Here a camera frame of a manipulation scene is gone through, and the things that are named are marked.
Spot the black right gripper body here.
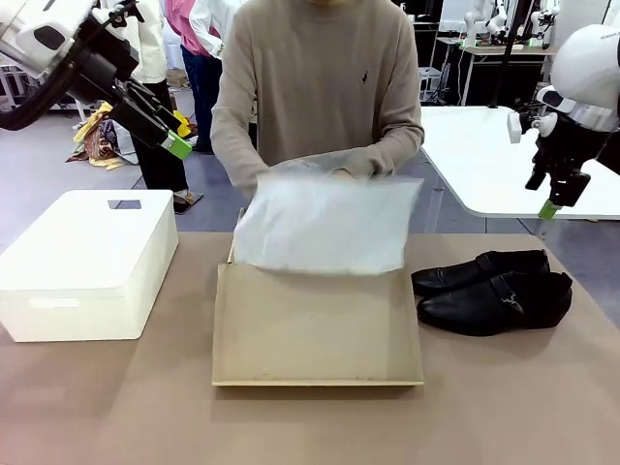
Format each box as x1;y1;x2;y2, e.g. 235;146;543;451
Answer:
531;113;612;170

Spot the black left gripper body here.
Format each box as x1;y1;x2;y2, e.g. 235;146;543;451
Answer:
66;21;142;106

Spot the black leather dress shoe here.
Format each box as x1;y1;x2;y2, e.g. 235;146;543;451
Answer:
411;249;552;297
417;271;574;338

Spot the white tissue paper sheet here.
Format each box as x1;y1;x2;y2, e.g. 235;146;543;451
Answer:
232;147;425;277

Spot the brown cardboard shoe box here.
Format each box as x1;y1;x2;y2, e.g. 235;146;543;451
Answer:
211;206;425;388

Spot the person's left forearm beige sleeve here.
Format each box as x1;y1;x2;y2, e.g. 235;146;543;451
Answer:
338;108;426;178

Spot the person's right forearm beige sleeve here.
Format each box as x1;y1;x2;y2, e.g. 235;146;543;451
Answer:
210;104;270;196

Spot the white lidded storage box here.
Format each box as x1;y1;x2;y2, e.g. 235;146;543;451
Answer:
0;189;179;344

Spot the person's left hand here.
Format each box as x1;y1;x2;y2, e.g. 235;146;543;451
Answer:
331;165;375;184

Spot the yellow cloth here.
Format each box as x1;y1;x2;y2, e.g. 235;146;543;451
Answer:
172;109;194;140

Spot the mannequin in cream jacket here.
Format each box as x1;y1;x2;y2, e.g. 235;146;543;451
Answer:
96;0;204;215

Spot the colourful cloth pile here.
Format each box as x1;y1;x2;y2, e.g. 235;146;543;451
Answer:
65;102;141;171

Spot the white metal rack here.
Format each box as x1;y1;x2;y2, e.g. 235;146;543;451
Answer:
0;61;24;111

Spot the brown background table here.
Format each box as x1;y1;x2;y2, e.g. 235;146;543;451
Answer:
457;44;558;109

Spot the black stand pole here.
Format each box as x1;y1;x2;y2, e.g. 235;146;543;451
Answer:
487;0;522;110

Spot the person in beige sweater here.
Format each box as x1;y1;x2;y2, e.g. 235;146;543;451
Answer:
210;0;426;200

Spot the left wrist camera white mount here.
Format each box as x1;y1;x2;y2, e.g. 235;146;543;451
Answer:
90;0;146;31

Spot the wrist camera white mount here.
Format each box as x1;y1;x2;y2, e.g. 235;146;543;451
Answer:
90;0;146;31
507;104;558;144

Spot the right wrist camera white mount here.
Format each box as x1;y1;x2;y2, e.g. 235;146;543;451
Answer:
507;104;558;144

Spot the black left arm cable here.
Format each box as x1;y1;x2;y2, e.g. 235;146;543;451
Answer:
0;28;117;133

